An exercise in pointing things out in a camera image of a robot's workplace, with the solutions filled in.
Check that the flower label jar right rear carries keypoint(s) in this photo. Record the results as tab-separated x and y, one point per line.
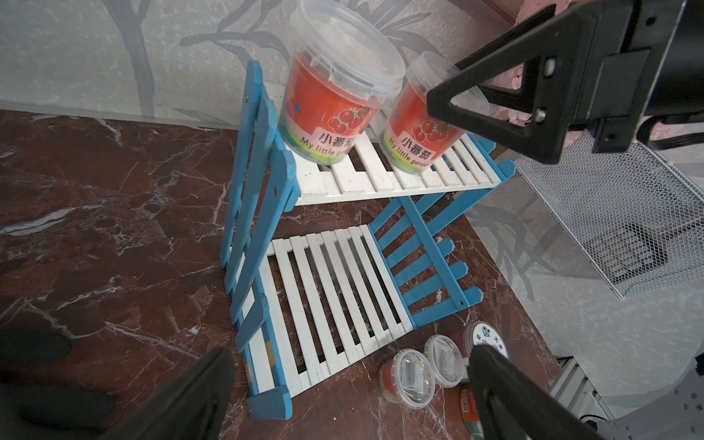
481	333

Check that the blue and white wooden shelf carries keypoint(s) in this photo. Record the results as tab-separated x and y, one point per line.
307	307

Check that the flower label jar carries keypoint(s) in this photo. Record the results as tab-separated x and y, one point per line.
469	413
481	333

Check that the clear lidded seed container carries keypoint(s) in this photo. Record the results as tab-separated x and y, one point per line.
412	140

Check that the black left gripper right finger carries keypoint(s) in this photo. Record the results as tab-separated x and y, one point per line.
511	406

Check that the clear container red seed packet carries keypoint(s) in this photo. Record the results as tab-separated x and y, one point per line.
343	71

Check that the black and yellow work glove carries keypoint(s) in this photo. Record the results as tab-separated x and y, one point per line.
31	409

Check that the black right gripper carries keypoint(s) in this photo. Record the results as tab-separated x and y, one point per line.
616	68

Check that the white wire mesh basket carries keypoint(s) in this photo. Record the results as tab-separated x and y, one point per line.
638	219

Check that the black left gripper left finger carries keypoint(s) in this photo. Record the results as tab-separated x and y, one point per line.
193	406

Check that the clear plastic seed container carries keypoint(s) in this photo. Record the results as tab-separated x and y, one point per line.
407	379

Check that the flower label jar right front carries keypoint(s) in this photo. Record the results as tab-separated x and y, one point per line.
469	413

